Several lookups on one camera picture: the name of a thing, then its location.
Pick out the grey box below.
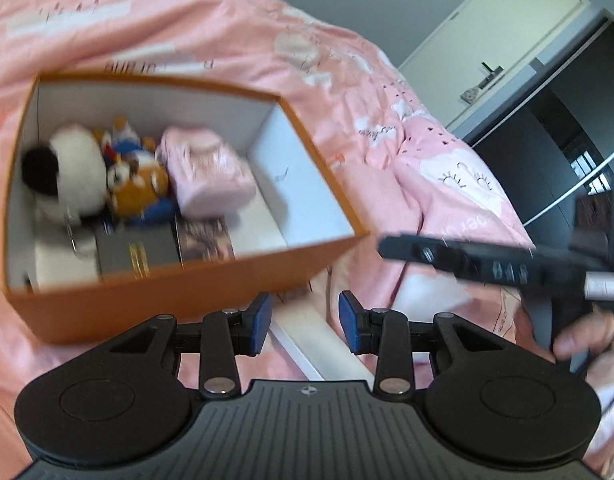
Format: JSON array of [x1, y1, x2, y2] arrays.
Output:
[[94, 230, 184, 282]]

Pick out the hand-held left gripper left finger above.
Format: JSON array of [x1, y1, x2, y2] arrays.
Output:
[[107, 292, 274, 395]]

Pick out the white plush toy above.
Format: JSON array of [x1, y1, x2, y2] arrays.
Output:
[[21, 125, 111, 227]]

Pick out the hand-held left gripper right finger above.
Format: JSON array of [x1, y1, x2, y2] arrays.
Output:
[[338, 290, 508, 395]]

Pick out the person's right hand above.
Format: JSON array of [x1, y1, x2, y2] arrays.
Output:
[[552, 302, 614, 377]]

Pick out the brown dog plush toy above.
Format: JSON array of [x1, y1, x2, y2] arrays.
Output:
[[94, 116, 181, 227]]

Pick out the black door handle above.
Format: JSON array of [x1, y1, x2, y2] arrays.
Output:
[[479, 62, 506, 89]]

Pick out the orange cardboard box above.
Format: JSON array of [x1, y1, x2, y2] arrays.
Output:
[[1, 72, 371, 346]]

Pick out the dark wardrobe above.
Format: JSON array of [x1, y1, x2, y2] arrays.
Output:
[[462, 17, 614, 261]]

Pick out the white box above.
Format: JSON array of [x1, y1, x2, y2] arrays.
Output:
[[269, 305, 359, 382]]

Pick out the white door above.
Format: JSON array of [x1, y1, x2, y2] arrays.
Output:
[[397, 0, 606, 134]]

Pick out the pink pouch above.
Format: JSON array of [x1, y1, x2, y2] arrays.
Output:
[[154, 126, 258, 217]]

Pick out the illustrated card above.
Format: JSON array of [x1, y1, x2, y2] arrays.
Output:
[[174, 217, 237, 264]]

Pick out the pink printed blanket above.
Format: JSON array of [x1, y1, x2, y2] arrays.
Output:
[[0, 0, 614, 480]]

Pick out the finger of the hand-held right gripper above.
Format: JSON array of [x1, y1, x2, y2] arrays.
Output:
[[378, 232, 590, 292]]

